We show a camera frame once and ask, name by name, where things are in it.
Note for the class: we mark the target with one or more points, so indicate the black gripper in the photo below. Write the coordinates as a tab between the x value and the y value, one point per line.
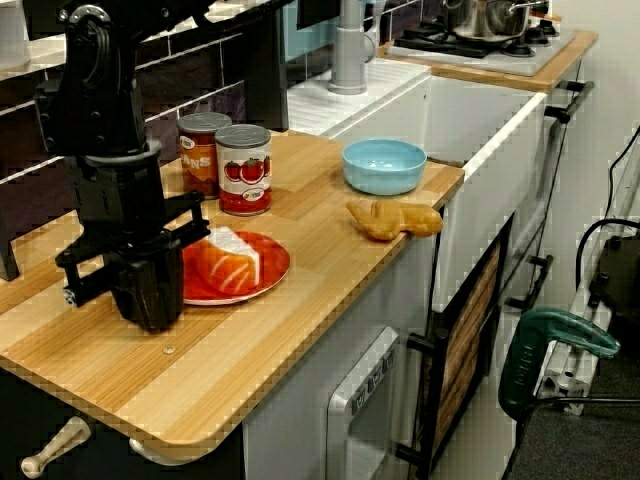
120	200

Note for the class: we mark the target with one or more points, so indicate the toy salmon sushi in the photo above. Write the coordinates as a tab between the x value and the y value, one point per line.
225	270

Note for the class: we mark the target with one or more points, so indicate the red plate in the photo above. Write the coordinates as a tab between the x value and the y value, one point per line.
270	260

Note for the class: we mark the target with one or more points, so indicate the yellow toy chicken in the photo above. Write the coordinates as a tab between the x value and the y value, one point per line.
390	220

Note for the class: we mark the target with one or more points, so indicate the light blue bowl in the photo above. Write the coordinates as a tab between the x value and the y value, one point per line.
385	170

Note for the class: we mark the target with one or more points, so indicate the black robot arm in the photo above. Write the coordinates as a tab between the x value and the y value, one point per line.
90	90

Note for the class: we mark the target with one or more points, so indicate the brass countertop screw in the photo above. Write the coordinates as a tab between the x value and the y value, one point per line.
169	350

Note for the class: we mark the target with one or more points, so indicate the beans print can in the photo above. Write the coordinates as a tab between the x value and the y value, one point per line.
197	160

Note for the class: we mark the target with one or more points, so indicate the tomato print can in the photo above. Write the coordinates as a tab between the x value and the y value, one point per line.
245	175

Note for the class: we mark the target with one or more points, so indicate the white oven door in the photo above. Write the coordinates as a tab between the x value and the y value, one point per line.
340	430

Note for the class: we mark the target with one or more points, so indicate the grey toy faucet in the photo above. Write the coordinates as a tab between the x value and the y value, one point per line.
347	60

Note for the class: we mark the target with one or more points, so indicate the black framed wood door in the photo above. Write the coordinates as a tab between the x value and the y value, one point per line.
465	350

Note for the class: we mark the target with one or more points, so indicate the white toy sink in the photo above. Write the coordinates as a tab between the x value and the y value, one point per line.
500	165

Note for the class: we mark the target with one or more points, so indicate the green power tool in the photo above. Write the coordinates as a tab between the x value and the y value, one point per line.
525	360

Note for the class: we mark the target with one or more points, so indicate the steel pot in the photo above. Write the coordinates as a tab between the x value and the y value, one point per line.
490	20

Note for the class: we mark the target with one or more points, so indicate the grey stove with black grates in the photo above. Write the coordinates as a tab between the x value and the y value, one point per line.
525	60

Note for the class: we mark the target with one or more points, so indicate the grey towel bar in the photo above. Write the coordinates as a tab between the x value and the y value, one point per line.
572	101

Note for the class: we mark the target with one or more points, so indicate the black power supply box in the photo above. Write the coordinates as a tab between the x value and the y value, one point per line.
620	275

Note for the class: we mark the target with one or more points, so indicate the narrow black shelf post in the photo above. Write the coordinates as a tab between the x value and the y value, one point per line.
7	250

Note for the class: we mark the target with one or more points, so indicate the wide black shelf post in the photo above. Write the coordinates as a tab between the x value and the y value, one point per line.
265	75

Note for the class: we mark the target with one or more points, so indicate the aluminium frame profile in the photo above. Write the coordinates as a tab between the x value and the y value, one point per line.
565	370

